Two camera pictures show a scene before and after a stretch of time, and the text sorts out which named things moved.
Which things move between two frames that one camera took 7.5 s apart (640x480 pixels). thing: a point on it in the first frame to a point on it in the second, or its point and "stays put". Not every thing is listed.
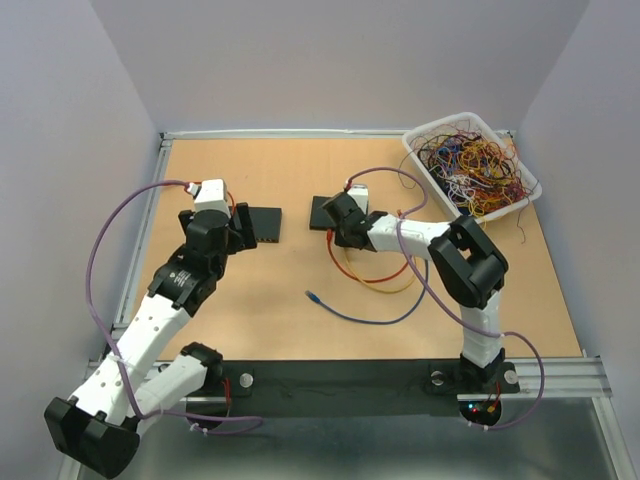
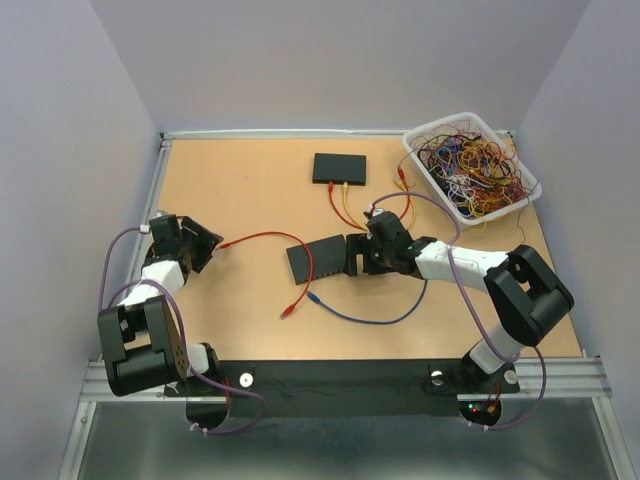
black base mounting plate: (349, 388) stays put
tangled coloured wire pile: (475, 173) stays put
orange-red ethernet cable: (234, 202) to (289, 310)
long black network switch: (267, 223) to (328, 257)
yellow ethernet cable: (378, 289) to (365, 228)
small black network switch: (319, 218) to (339, 168)
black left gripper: (240, 226) to (189, 246)
